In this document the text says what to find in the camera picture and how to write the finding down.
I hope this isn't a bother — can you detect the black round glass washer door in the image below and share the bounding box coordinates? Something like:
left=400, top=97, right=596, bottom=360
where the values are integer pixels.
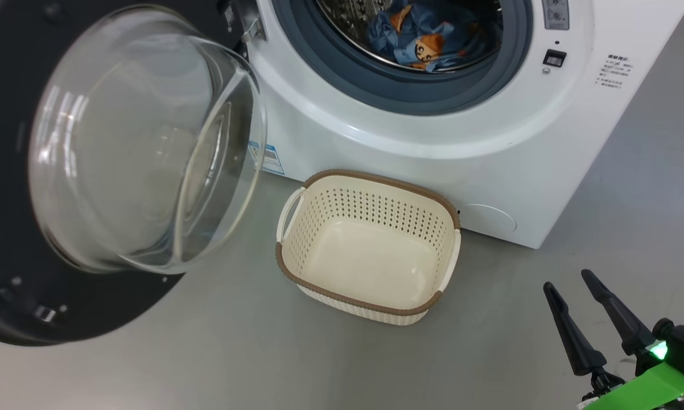
left=0, top=0, right=268, bottom=347

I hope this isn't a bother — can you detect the grey warning label strip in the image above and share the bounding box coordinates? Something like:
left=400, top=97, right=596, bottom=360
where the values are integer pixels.
left=541, top=0, right=571, bottom=31

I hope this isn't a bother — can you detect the perforated steel washer drum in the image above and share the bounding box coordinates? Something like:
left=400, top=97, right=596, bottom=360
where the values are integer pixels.
left=316, top=0, right=504, bottom=74

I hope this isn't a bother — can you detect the blue energy label sticker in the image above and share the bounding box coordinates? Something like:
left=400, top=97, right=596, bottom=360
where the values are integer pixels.
left=248, top=140, right=285, bottom=176

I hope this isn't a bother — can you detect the white front-load washing machine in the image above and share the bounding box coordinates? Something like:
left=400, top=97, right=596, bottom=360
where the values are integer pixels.
left=222, top=0, right=684, bottom=250

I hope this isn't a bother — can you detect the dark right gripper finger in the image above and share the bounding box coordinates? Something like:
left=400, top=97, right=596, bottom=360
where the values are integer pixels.
left=542, top=282, right=608, bottom=377
left=580, top=269, right=656, bottom=355

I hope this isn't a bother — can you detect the round white filter cover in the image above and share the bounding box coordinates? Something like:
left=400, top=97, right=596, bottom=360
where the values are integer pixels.
left=459, top=203, right=518, bottom=235

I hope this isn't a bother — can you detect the cream perforated basket brown rim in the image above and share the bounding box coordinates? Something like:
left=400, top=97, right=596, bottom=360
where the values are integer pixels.
left=275, top=169, right=463, bottom=327

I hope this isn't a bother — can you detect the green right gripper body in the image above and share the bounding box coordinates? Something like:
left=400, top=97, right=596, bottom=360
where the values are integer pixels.
left=578, top=352, right=684, bottom=410

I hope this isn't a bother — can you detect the metal door hinge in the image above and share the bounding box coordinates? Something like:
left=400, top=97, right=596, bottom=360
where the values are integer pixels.
left=222, top=0, right=268, bottom=44

